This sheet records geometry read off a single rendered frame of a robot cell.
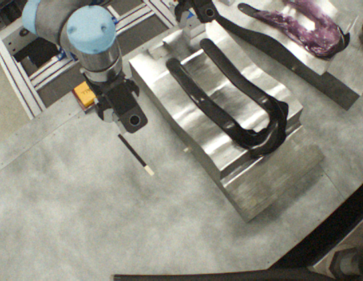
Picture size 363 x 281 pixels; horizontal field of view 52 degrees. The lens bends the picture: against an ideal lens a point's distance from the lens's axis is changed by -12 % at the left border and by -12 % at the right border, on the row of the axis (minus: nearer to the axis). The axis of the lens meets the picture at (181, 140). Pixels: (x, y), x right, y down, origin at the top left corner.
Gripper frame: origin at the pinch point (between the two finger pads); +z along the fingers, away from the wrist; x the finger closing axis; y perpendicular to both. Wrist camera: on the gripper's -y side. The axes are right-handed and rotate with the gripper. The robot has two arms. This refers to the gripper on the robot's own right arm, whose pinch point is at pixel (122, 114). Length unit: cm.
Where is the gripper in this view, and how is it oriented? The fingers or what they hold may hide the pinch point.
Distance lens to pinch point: 94.6
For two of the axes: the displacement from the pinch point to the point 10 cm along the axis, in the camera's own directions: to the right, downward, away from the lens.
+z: 0.0, 3.2, 9.5
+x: -8.1, 5.6, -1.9
